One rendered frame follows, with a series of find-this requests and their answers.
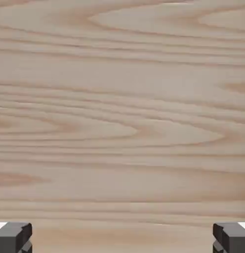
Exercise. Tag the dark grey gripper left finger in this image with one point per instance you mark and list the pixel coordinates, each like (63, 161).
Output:
(9, 237)

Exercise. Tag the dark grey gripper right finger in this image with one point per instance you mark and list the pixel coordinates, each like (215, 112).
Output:
(233, 238)

